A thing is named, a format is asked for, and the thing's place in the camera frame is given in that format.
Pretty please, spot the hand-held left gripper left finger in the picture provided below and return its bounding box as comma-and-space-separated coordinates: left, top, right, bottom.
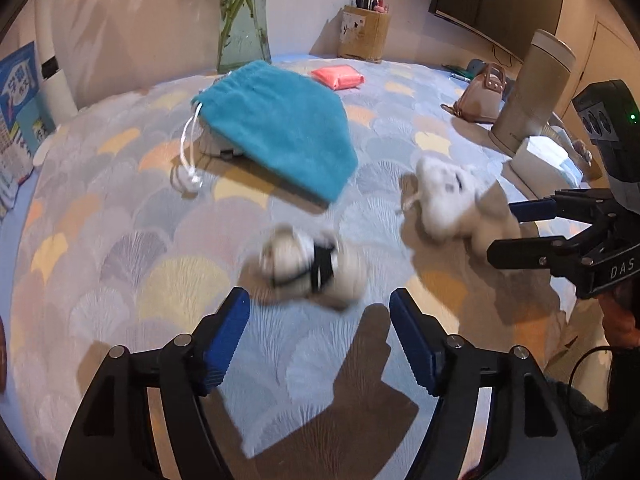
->
55, 287, 251, 480

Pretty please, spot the teal drawstring bag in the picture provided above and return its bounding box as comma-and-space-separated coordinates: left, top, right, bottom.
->
177, 60, 358, 206

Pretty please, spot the white blue tissue pack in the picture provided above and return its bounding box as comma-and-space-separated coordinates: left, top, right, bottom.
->
510, 136, 586, 196

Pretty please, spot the beige tall appliance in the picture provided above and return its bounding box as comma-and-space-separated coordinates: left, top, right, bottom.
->
489, 30, 578, 153

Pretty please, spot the cardboard pen holder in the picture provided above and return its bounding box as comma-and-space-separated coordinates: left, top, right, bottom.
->
338, 6, 391, 63

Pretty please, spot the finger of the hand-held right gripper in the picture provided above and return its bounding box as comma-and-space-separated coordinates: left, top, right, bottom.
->
507, 189, 623, 226
486, 235, 603, 283

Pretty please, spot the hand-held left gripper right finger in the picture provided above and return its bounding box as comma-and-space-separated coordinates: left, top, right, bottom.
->
389, 287, 583, 480

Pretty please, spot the white black plush toy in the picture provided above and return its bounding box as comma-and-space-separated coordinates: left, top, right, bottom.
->
257, 225, 368, 311

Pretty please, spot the black wall television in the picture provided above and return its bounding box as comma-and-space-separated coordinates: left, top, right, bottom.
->
429, 0, 566, 63

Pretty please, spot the black cable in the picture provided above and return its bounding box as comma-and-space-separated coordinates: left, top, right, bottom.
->
565, 345, 616, 391

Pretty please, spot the brown round handbag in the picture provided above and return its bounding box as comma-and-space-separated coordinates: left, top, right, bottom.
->
441, 62, 507, 123

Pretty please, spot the pink soft packet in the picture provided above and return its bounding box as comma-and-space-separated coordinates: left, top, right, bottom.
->
310, 65, 366, 92

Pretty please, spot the person's dark clothing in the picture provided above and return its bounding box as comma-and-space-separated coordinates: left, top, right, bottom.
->
545, 380, 640, 480

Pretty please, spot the row of books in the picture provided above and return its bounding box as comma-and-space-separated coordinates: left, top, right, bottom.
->
0, 40, 58, 216

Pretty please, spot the person's right hand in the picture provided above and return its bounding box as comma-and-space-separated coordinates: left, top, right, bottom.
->
602, 292, 640, 356

